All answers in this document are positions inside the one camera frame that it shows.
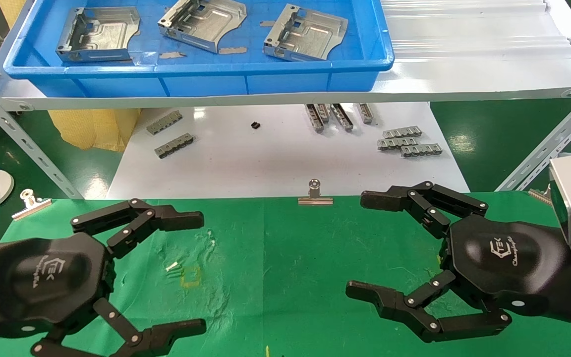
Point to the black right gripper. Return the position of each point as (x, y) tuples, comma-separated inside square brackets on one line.
[(508, 263)]

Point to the clear tape piece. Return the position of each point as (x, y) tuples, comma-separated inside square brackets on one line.
[(144, 58)]

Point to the perforated grey angle brace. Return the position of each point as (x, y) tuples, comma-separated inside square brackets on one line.
[(23, 141), (548, 144)]

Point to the blue plastic tray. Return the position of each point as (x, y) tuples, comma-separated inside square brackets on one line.
[(206, 82)]

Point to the small grey slotted rail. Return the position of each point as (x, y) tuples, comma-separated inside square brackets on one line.
[(314, 118), (323, 112), (402, 132), (173, 146), (397, 144), (164, 122), (421, 150), (342, 117), (366, 113)]

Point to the stamped metal bracket part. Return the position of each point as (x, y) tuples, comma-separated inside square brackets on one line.
[(206, 22), (305, 34), (102, 37)]

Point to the green cloth mat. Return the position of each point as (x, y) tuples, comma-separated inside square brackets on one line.
[(290, 263)]

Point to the small white scrap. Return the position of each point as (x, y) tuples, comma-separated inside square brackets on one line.
[(171, 266)]

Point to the silver binder clip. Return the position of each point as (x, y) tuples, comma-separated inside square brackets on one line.
[(314, 199), (30, 204), (539, 195)]

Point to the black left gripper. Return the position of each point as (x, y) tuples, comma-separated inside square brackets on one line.
[(42, 277)]

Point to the grey tape patch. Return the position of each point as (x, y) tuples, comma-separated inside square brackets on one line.
[(232, 50), (173, 54), (267, 23)]

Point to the white metal shelf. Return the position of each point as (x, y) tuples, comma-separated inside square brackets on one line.
[(464, 54)]

